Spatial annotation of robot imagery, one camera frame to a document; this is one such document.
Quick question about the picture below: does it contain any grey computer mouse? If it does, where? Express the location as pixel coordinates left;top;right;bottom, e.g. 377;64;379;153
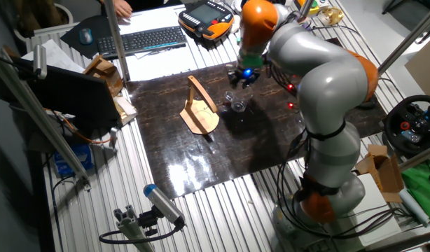
78;27;94;46

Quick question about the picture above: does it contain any open cardboard box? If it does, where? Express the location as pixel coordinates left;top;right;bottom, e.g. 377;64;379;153
354;143;405;204

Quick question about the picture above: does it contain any black camera cable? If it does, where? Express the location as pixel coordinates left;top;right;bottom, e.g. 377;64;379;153
98;223;184;245

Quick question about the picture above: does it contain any black monitor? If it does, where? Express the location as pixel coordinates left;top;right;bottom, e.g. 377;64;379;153
8;55;122;131

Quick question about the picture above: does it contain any person's bare hand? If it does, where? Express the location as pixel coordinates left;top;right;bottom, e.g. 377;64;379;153
112;0;134;18

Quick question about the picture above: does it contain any black computer keyboard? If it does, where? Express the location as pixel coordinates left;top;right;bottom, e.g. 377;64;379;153
97;25;188;60

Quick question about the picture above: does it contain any aluminium frame pole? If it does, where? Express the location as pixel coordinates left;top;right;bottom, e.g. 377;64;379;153
398;143;430;172
377;1;430;76
0;48;92;190
102;0;131;83
297;0;314;25

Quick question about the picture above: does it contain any blue box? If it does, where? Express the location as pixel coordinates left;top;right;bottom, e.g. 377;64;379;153
53;143;94;176

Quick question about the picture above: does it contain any clear glass cup with handle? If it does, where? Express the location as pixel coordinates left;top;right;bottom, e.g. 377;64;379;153
223;87;254;113

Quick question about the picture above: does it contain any person in black top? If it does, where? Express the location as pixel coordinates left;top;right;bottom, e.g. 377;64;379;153
99;0;183;11

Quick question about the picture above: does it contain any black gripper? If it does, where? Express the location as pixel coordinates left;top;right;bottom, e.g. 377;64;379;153
227;66;261;89

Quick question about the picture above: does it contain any orange and black teach pendant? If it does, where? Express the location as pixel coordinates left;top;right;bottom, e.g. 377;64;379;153
177;0;235;41

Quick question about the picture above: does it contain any white paper sheet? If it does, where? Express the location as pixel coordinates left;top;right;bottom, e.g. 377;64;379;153
20;38;86;74

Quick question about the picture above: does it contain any grey camera with blue end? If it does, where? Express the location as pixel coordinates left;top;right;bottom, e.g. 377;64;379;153
143;183;186;228

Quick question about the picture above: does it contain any black racing steering wheel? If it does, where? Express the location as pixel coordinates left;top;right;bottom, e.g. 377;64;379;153
382;94;430;158

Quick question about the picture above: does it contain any green cloth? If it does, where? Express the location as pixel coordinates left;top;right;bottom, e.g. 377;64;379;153
401;159;430;225

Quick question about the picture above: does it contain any dark marble pattern mat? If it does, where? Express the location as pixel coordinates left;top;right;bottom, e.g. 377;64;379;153
126;36;388;200

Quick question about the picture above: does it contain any white roll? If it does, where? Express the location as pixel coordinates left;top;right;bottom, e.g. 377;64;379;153
398;188;430;228

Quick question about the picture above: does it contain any orange cable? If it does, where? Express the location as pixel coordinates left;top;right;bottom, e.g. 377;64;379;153
43;107;113;145

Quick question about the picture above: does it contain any small metal bracket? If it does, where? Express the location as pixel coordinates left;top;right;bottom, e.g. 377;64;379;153
109;126;120;150

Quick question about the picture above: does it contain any white board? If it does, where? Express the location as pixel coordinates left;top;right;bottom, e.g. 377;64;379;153
335;173;402;248

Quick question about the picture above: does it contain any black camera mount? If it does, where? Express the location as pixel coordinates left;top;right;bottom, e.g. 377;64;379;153
137;206;160;237

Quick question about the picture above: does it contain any gold glass ornament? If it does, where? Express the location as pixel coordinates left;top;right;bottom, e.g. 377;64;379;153
318;6;345;27

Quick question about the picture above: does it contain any short aluminium profile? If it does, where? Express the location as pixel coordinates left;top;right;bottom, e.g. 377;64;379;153
113;204;156;252

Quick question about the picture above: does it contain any small brown box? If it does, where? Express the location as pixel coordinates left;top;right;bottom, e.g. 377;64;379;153
82;55;124;97

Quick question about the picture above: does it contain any black mouse pad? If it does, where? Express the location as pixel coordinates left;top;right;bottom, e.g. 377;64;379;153
60;15;115;60

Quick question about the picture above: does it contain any white desk pad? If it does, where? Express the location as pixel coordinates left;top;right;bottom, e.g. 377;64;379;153
116;6;204;82

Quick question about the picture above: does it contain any white and gold packet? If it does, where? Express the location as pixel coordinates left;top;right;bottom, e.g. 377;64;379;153
113;96;139;126

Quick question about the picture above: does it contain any brown cardboard sheet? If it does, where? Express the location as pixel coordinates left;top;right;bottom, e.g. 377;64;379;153
404;33;430;99

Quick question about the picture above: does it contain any wooden cup rack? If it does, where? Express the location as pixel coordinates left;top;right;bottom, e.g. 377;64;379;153
179;75;221;136

